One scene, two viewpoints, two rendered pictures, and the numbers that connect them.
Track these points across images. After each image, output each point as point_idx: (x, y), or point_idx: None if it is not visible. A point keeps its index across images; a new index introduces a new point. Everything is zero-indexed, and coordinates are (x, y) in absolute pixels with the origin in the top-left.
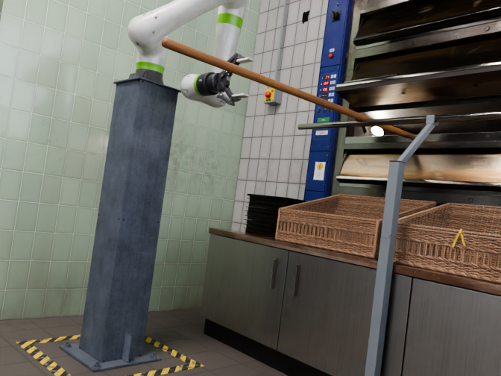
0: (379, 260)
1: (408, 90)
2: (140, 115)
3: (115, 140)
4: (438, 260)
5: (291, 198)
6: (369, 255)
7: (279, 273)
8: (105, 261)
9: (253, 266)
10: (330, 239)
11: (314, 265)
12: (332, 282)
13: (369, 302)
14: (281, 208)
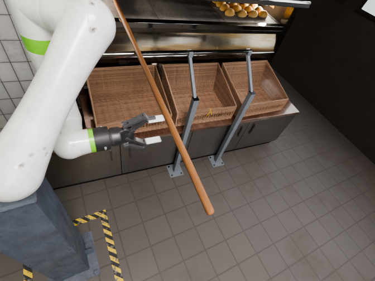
0: (184, 135)
1: None
2: (46, 211)
3: (13, 241)
4: (199, 120)
5: (80, 105)
6: (167, 127)
7: (115, 153)
8: (65, 262)
9: (90, 157)
10: (143, 127)
11: None
12: (153, 144)
13: (173, 143)
14: (98, 124)
